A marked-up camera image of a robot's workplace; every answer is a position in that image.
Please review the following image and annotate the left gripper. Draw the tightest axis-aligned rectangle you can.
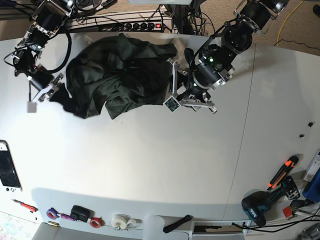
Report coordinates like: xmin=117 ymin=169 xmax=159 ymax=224
xmin=166 ymin=58 xmax=217 ymax=114

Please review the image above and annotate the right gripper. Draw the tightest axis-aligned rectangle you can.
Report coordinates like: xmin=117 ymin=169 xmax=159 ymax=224
xmin=27 ymin=72 xmax=64 ymax=102

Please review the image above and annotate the dark green t-shirt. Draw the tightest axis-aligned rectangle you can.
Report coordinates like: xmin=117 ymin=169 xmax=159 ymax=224
xmin=50 ymin=33 xmax=178 ymax=119

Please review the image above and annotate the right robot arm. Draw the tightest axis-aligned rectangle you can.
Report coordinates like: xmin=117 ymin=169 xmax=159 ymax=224
xmin=3 ymin=0 xmax=76 ymax=105

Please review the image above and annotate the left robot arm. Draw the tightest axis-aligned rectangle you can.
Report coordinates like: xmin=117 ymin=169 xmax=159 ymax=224
xmin=163 ymin=0 xmax=289 ymax=114

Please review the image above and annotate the black power strip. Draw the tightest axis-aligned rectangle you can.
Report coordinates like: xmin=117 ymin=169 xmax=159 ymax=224
xmin=109 ymin=21 xmax=173 ymax=32

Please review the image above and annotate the white handheld game console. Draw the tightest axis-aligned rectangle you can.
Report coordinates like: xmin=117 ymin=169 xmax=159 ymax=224
xmin=0 ymin=140 xmax=22 ymax=193

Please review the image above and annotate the orange black utility knife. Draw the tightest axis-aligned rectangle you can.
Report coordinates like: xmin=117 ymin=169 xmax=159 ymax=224
xmin=266 ymin=155 xmax=299 ymax=191

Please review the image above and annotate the red screwdriver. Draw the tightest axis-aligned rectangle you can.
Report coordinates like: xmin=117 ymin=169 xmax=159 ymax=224
xmin=11 ymin=198 xmax=38 ymax=213

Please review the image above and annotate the purple tape roll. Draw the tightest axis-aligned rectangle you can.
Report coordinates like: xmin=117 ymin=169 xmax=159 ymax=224
xmin=46 ymin=207 xmax=59 ymax=220

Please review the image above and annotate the teal black power drill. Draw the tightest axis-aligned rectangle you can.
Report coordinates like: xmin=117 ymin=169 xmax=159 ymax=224
xmin=241 ymin=176 xmax=301 ymax=228

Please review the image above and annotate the white paper roll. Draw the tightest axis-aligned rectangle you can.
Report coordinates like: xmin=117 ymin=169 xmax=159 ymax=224
xmin=142 ymin=215 xmax=165 ymax=240

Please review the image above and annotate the red tape roll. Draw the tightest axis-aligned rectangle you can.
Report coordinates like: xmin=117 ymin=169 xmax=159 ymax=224
xmin=89 ymin=217 xmax=102 ymax=229

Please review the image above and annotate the clear tape dispenser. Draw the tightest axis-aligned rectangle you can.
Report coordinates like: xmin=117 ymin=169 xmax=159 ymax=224
xmin=110 ymin=214 xmax=142 ymax=231

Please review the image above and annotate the blue box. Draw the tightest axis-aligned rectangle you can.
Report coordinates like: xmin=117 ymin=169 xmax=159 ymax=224
xmin=302 ymin=170 xmax=320 ymax=203

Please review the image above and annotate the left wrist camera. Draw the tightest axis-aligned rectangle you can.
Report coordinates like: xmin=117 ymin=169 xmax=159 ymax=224
xmin=163 ymin=96 xmax=181 ymax=114

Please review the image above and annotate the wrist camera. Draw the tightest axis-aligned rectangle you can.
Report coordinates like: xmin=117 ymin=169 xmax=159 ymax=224
xmin=163 ymin=96 xmax=181 ymax=114
xmin=27 ymin=101 xmax=37 ymax=113

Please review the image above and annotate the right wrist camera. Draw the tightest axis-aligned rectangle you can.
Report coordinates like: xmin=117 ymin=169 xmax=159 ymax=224
xmin=27 ymin=101 xmax=37 ymax=113

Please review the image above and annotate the black action camera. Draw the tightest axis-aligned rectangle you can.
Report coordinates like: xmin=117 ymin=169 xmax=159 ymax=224
xmin=70 ymin=205 xmax=91 ymax=223

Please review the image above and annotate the yellow cable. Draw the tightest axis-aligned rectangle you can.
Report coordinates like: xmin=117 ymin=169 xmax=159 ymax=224
xmin=276 ymin=0 xmax=305 ymax=47

